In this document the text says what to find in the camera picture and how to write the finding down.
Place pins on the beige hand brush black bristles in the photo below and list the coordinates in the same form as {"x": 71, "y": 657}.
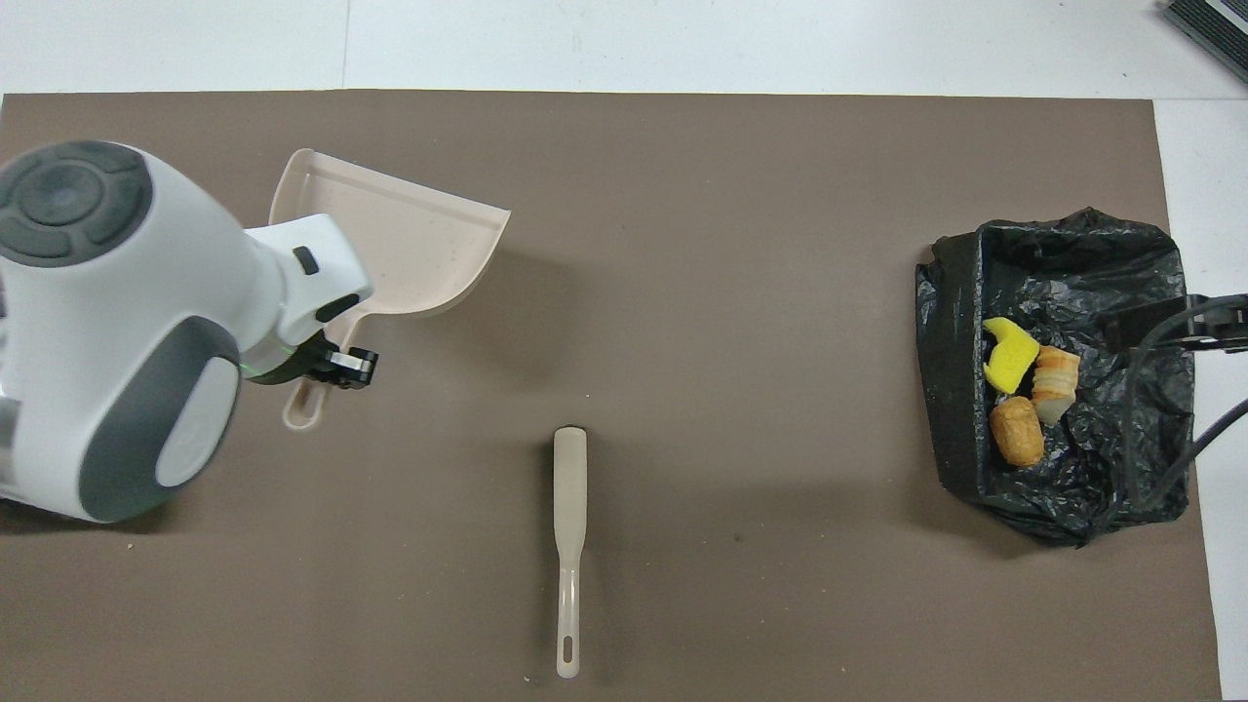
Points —
{"x": 569, "y": 517}

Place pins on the brown oval bread roll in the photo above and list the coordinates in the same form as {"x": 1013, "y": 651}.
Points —
{"x": 1017, "y": 431}

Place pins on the plain yellow sponge piece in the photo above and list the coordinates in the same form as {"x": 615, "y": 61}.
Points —
{"x": 1007, "y": 356}

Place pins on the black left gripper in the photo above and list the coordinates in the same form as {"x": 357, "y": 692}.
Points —
{"x": 292, "y": 363}

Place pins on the beige plastic dustpan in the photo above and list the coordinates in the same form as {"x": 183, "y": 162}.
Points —
{"x": 409, "y": 244}

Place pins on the dark ribbed panel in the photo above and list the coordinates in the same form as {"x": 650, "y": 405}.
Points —
{"x": 1219, "y": 24}

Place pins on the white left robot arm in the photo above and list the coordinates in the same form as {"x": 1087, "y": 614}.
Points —
{"x": 117, "y": 322}

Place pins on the striped croissant piece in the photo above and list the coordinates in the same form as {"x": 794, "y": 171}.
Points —
{"x": 1055, "y": 382}

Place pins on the brown table mat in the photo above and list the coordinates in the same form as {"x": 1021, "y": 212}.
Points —
{"x": 731, "y": 292}

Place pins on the black bag lined bin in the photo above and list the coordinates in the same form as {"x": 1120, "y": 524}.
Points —
{"x": 1092, "y": 458}

